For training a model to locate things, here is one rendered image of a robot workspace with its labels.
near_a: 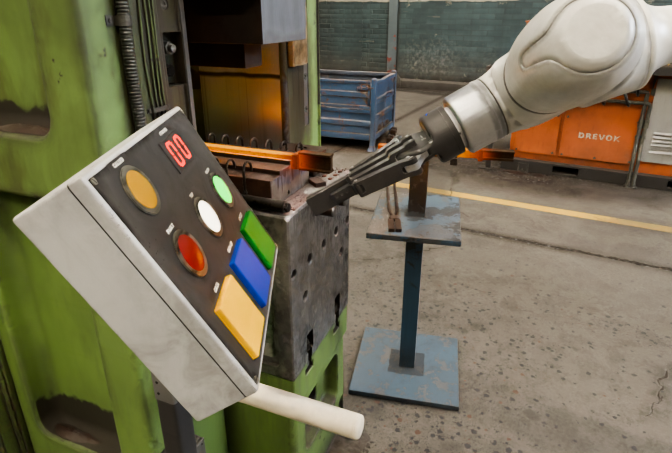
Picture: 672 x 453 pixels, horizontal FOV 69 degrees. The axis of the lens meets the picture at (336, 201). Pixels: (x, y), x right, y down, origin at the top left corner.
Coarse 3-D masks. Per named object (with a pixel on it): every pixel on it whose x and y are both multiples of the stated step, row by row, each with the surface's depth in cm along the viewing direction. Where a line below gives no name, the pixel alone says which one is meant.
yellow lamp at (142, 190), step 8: (128, 176) 49; (136, 176) 50; (128, 184) 48; (136, 184) 49; (144, 184) 51; (136, 192) 49; (144, 192) 50; (152, 192) 52; (144, 200) 49; (152, 200) 51
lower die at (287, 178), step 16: (224, 144) 134; (224, 160) 120; (240, 160) 120; (256, 160) 120; (272, 160) 118; (288, 160) 117; (240, 176) 112; (256, 176) 112; (272, 176) 112; (288, 176) 117; (304, 176) 125; (240, 192) 113; (256, 192) 111; (272, 192) 110
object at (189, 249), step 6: (180, 240) 52; (186, 240) 53; (192, 240) 55; (180, 246) 51; (186, 246) 52; (192, 246) 54; (186, 252) 52; (192, 252) 53; (198, 252) 54; (186, 258) 51; (192, 258) 52; (198, 258) 54; (192, 264) 52; (198, 264) 53; (204, 264) 54; (198, 270) 52
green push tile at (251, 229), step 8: (248, 216) 75; (248, 224) 73; (256, 224) 76; (248, 232) 71; (256, 232) 74; (264, 232) 78; (248, 240) 71; (256, 240) 72; (264, 240) 76; (256, 248) 71; (264, 248) 74; (272, 248) 77; (264, 256) 72; (272, 256) 75; (264, 264) 72; (272, 264) 74
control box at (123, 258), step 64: (192, 128) 74; (64, 192) 43; (128, 192) 48; (192, 192) 62; (64, 256) 45; (128, 256) 45; (256, 256) 71; (128, 320) 48; (192, 320) 48; (192, 384) 51; (256, 384) 52
